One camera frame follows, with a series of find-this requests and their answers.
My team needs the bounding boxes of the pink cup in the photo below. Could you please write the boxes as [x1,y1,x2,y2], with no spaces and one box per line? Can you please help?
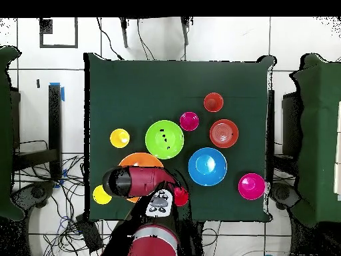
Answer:
[178,111,200,132]

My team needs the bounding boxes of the black power adapter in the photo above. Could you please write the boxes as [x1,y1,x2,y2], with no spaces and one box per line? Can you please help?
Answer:
[75,214,105,253]

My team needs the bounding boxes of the green bowl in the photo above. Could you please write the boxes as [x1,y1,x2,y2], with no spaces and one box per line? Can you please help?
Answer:
[145,119,185,160]

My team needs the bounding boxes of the bright yellow cup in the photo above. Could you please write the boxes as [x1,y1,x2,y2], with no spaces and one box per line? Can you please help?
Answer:
[92,184,113,205]

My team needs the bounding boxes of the black metal post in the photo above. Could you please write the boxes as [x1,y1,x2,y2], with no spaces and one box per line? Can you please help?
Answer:
[266,89,276,185]

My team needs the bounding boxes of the red cup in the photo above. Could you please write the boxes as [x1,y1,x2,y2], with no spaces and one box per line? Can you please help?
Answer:
[172,186,190,207]

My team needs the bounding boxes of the blue bowl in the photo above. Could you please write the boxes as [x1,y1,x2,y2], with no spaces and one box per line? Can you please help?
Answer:
[188,147,228,187]

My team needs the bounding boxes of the tangle of cables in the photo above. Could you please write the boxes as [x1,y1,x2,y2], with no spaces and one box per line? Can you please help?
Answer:
[15,155,121,256]

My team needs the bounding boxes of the black cabinet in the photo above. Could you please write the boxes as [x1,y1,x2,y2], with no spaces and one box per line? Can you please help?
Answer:
[9,89,21,150]
[281,91,303,158]

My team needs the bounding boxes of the blue tape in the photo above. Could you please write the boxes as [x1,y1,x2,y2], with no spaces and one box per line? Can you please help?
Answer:
[49,82,66,103]

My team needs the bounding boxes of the grey square floor frame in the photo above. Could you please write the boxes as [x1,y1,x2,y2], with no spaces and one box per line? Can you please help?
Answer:
[39,17,79,49]

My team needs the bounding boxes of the pink bowl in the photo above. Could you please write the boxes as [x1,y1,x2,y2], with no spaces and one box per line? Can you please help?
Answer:
[237,173,266,201]

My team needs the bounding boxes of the small orange bowl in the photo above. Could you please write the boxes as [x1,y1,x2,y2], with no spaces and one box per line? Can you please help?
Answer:
[209,119,240,149]

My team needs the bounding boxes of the dark green table cloth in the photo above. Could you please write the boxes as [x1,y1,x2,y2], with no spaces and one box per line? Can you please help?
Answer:
[83,52,276,223]

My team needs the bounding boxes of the blue cable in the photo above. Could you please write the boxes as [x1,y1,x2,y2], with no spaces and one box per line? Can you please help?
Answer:
[56,215,81,233]

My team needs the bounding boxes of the grey metal leg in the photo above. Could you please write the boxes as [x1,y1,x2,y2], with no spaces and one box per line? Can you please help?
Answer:
[119,17,130,49]
[180,17,191,47]

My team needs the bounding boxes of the black metal stand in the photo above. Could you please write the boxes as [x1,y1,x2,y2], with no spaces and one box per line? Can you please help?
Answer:
[11,83,63,182]

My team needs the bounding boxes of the black cable with plug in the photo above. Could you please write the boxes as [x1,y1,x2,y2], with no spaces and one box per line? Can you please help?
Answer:
[96,17,124,61]

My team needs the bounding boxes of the orange cup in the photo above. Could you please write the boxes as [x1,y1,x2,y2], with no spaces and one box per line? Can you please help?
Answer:
[203,92,224,113]

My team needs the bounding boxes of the thin black cable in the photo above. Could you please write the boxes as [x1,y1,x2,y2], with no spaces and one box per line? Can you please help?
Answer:
[136,17,156,61]

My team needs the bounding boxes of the large yellow-orange bowl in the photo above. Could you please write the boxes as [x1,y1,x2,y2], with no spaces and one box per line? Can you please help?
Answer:
[118,152,165,204]

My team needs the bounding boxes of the grey office chair base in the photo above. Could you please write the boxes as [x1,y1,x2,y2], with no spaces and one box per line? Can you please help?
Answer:
[268,182,302,211]
[11,181,56,209]

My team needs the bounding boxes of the amber yellow cup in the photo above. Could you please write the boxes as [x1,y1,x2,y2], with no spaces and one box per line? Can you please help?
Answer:
[109,128,131,149]

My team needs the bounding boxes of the green cloth side table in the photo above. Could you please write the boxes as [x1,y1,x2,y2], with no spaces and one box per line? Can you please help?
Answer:
[0,45,25,222]
[289,53,341,227]

